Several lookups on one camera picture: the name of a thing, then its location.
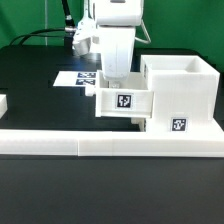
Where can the white drawer tray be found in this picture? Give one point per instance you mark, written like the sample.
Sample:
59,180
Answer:
132,100
141,122

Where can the white marker sheet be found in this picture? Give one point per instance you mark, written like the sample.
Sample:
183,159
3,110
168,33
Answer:
74,79

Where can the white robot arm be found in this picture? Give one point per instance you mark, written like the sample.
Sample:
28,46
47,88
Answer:
109,26

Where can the white front drawer tray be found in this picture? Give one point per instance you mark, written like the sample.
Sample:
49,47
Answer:
141,122

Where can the white drawer cabinet box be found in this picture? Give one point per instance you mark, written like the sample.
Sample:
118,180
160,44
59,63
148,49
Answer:
185,90

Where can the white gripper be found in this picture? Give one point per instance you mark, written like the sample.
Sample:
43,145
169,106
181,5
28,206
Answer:
116,46

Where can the white L-shaped fence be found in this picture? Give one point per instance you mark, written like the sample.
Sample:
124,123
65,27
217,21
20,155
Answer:
89,143

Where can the white block left edge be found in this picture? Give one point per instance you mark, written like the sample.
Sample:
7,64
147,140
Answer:
3,104

